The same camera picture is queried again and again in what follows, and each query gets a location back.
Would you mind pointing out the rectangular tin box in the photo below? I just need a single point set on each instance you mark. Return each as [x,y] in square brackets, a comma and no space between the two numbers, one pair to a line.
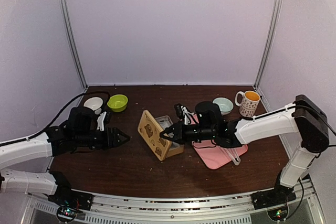
[165,147]

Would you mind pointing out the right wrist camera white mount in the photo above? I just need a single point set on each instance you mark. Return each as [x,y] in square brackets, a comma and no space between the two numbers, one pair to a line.
[185,115]

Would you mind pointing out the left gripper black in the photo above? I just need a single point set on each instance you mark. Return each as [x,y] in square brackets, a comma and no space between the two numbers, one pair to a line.
[116,141]

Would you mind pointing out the aluminium frame post left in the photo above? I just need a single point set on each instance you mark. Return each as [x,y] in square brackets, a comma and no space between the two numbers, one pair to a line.
[72,43]

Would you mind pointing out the light blue striped bowl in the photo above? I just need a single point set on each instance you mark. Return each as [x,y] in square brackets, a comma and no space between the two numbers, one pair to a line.
[225,105]

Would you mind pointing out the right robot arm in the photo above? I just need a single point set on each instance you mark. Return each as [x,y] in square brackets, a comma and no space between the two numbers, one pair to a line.
[301,117]

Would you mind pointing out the aluminium frame rail right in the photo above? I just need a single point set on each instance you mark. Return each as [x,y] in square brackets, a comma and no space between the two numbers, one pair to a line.
[269,41]

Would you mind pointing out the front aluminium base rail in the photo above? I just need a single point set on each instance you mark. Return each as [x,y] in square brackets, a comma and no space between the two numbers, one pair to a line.
[235,208]

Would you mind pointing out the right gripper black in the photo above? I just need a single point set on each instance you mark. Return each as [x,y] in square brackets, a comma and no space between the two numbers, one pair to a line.
[177,128]

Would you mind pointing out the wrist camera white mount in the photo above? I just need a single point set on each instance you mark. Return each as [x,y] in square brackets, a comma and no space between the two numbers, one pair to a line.
[185,115]
[103,119]

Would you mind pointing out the lime green bowl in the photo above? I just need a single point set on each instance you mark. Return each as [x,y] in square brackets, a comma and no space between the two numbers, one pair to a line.
[118,103]

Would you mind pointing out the clear plastic tongs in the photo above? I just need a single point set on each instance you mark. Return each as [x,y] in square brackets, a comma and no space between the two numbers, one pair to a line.
[233,155]

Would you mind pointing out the pink plastic tray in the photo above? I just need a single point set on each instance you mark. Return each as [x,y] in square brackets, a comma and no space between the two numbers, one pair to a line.
[214,156]

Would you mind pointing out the small white bowl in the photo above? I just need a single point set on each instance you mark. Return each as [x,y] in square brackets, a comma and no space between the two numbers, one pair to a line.
[95,104]

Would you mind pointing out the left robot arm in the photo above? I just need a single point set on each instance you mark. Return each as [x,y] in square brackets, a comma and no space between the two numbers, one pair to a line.
[25,149]

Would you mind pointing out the bear print tin lid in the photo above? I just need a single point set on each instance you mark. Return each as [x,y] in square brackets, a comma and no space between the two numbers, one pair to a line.
[149,129]

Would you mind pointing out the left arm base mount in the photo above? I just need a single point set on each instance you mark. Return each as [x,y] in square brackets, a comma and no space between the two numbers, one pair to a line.
[67,197]

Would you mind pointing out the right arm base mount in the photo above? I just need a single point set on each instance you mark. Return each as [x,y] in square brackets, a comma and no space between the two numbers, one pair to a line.
[279,195]

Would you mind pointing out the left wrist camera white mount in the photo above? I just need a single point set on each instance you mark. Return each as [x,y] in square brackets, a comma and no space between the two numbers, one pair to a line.
[103,119]

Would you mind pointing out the floral white mug yellow inside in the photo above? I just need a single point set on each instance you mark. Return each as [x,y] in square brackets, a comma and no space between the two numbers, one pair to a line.
[247,102]

